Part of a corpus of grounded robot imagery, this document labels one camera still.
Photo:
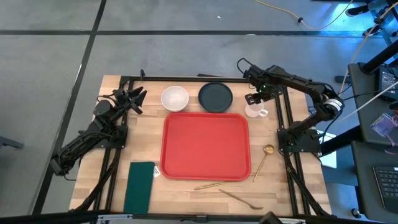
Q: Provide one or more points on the green cloth napkin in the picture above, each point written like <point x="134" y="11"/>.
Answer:
<point x="138" y="186"/>

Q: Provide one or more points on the red plastic tray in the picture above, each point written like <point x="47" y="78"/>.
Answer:
<point x="205" y="146"/>

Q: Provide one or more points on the black caster wheel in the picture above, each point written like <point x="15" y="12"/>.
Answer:
<point x="356" y="213"/>

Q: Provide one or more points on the black rig rail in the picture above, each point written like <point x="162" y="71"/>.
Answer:
<point x="199" y="218"/>

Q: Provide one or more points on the grey furniture leg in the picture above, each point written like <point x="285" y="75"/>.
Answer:
<point x="9" y="142"/>

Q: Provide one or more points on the white bowl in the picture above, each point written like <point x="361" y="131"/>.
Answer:
<point x="174" y="99"/>

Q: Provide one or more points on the black keyboard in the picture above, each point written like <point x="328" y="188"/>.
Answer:
<point x="388" y="186"/>

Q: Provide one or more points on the black pole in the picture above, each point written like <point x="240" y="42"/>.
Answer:
<point x="382" y="56"/>

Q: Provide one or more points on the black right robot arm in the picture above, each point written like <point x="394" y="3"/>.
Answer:
<point x="311" y="88"/>

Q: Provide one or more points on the dark grey side desk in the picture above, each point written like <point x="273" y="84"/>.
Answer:
<point x="363" y="130"/>

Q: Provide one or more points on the white mug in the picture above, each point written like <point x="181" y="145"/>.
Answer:
<point x="253" y="111"/>

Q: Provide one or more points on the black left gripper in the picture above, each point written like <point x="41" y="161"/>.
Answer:
<point x="124" y="99"/>

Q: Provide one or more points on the white floor sheet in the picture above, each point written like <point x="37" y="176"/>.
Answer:
<point x="331" y="160"/>

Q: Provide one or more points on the dark round plate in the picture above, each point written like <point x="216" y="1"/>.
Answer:
<point x="215" y="97"/>

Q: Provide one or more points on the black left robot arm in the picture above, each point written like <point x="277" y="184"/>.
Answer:
<point x="77" y="146"/>

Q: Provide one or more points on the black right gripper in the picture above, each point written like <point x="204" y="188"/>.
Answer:
<point x="261" y="77"/>

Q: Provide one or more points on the black desk beam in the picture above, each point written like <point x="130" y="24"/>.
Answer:
<point x="342" y="141"/>

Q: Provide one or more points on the black aluminium table frame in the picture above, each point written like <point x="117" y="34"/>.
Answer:
<point x="186" y="79"/>

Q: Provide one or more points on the purple badge card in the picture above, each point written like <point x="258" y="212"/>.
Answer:
<point x="382" y="124"/>

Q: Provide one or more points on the gold chopstick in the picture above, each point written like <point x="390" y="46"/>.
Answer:
<point x="211" y="185"/>

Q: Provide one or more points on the black device with screen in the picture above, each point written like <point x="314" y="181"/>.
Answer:
<point x="387" y="82"/>

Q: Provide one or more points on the gold fork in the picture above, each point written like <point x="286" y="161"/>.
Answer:
<point x="239" y="200"/>

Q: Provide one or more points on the dark grey keyboard desk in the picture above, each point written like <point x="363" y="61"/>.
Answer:
<point x="363" y="186"/>

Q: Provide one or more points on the gold spoon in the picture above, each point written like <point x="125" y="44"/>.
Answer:
<point x="268" y="149"/>

